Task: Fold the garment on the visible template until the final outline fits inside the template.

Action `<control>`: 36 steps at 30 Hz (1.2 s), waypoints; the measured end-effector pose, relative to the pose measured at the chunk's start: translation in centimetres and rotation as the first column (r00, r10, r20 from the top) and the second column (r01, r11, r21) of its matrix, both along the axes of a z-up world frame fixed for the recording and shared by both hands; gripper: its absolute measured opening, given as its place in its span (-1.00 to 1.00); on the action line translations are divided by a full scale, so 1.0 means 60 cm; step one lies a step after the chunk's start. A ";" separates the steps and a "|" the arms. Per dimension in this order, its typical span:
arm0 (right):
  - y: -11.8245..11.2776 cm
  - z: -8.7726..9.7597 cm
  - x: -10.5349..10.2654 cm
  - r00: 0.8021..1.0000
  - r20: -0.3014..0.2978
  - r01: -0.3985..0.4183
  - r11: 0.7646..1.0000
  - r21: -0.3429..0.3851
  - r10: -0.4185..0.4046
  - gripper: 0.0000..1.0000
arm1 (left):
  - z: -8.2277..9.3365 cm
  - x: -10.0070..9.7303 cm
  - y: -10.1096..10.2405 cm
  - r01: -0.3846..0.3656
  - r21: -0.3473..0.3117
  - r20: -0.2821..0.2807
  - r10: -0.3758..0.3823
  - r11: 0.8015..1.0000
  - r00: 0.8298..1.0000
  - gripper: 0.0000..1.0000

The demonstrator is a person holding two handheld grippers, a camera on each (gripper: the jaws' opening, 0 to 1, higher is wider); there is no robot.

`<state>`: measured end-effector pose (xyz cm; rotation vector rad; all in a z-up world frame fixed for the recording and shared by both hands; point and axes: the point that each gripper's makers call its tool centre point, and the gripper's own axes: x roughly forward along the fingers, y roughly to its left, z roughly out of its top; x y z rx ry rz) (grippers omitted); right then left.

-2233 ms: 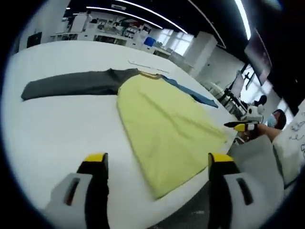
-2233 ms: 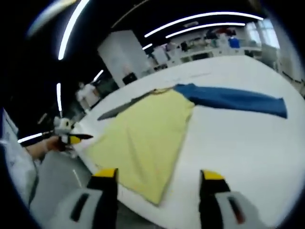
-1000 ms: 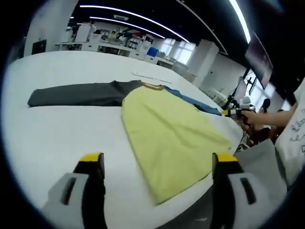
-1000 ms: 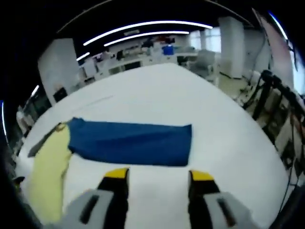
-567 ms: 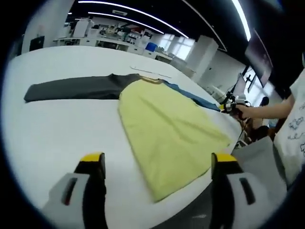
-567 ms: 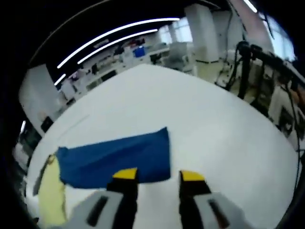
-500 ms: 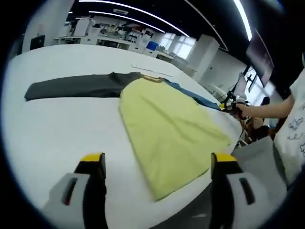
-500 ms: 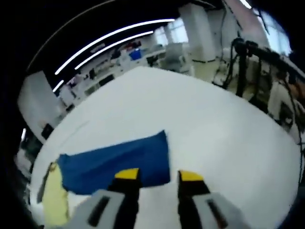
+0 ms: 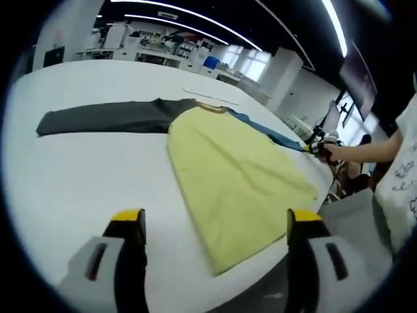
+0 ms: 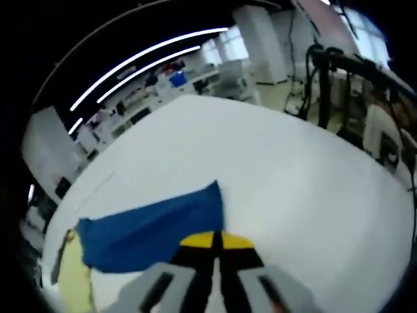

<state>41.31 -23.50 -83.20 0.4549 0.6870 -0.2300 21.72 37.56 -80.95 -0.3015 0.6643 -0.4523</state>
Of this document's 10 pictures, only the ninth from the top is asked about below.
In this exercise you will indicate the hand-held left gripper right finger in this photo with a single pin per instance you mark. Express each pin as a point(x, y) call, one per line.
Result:
point(322, 261)

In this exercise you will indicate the long curved ceiling light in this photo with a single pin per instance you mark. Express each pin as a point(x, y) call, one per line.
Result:
point(195, 16)

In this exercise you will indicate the desktop monitor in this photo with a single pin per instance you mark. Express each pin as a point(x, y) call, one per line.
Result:
point(329, 117)

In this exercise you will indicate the black chair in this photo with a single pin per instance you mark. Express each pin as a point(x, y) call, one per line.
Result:
point(53, 56)

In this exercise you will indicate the short curved ceiling light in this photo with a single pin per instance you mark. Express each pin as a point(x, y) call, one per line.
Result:
point(182, 25)

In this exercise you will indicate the large hanging dark screen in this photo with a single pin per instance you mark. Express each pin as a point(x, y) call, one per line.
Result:
point(358, 78)

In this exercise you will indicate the straight ceiling light strip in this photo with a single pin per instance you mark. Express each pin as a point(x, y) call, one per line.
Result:
point(335, 27)

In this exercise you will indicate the white storage shelving row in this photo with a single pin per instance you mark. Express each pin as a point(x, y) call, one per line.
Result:
point(146, 49)

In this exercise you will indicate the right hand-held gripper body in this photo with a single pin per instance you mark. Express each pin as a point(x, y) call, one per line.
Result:
point(327, 140)

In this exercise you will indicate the white template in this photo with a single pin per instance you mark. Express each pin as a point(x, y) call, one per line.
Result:
point(211, 96)

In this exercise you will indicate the yellow garment with blue and grey sleeves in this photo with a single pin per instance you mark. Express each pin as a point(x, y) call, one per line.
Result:
point(228, 169)

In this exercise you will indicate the person's white printed shirt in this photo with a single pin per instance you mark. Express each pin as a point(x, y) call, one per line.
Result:
point(400, 169)

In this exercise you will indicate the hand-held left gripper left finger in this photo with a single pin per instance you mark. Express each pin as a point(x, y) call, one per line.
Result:
point(97, 261)

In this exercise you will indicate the blue storage bin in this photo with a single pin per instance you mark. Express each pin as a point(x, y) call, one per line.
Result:
point(211, 62)

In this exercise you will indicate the white square pillar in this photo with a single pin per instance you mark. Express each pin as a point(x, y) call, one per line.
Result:
point(68, 36)
point(283, 78)

